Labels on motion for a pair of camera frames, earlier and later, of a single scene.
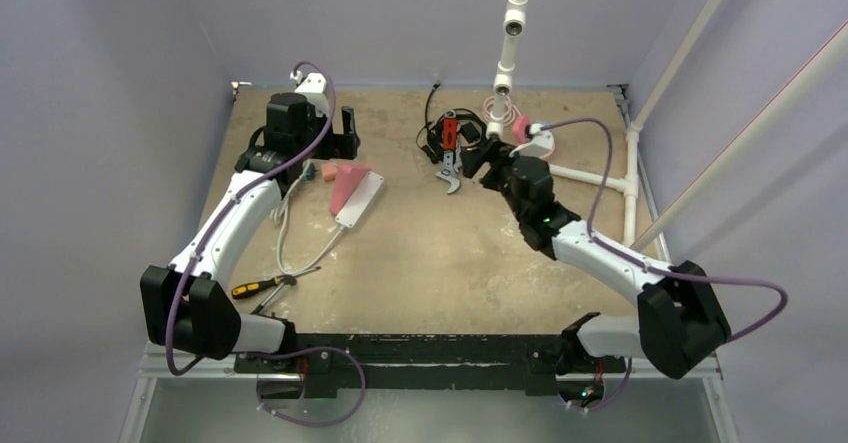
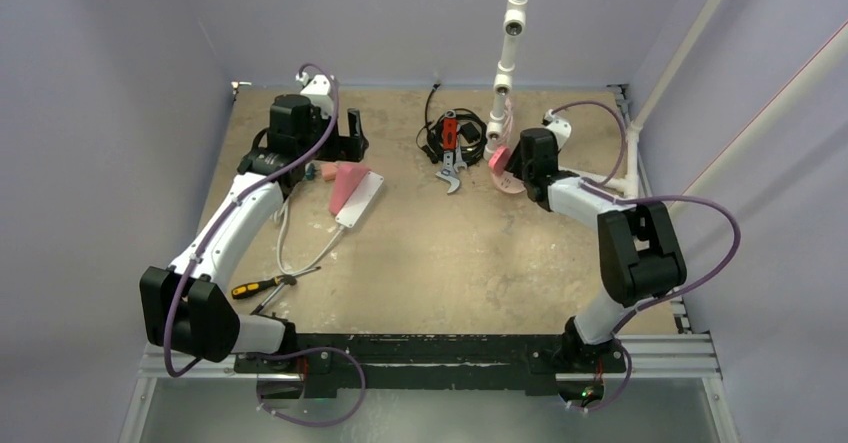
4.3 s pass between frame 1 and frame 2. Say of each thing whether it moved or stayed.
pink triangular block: stayed
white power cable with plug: stayed
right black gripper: moved
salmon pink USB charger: stayed
